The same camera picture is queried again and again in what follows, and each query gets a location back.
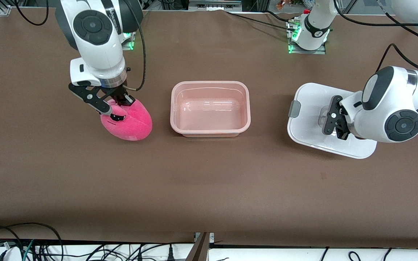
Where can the white box lid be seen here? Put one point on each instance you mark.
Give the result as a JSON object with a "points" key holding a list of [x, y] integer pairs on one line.
{"points": [[310, 119]]}

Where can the colourful background toys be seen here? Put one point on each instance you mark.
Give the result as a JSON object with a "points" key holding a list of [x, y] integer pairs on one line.
{"points": [[289, 3]]}

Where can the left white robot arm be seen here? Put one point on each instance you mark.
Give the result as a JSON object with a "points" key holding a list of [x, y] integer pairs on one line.
{"points": [[390, 105]]}

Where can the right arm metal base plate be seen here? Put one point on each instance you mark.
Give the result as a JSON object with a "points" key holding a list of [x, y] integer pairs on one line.
{"points": [[132, 45]]}

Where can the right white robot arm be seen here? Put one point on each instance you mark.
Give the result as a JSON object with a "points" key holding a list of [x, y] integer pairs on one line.
{"points": [[96, 43]]}

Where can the aluminium profile post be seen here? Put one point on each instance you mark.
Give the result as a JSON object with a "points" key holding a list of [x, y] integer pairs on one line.
{"points": [[200, 250]]}

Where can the pink plush toy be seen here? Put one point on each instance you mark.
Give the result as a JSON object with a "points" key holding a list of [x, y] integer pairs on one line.
{"points": [[129, 123]]}

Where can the left gripper body grey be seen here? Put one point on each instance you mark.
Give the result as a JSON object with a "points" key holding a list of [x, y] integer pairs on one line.
{"points": [[346, 130]]}

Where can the aluminium corner bracket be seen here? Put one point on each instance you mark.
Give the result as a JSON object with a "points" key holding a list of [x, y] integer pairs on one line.
{"points": [[4, 7]]}

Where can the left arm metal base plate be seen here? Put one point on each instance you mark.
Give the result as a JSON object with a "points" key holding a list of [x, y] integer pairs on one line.
{"points": [[318, 52]]}

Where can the pink plastic box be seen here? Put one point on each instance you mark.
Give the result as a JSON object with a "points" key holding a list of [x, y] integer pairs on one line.
{"points": [[210, 108]]}

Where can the right gripper body grey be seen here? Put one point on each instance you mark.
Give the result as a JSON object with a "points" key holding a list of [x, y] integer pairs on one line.
{"points": [[117, 93]]}

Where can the grey metal box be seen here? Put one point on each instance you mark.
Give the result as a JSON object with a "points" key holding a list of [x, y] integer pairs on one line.
{"points": [[214, 4]]}

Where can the black power plug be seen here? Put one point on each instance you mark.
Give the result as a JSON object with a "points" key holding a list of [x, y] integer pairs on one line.
{"points": [[171, 253]]}

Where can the brown table mat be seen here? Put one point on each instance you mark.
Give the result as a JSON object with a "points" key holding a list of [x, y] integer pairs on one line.
{"points": [[209, 188]]}

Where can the white lower shelf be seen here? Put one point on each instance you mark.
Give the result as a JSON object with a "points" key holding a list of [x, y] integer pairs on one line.
{"points": [[267, 255]]}

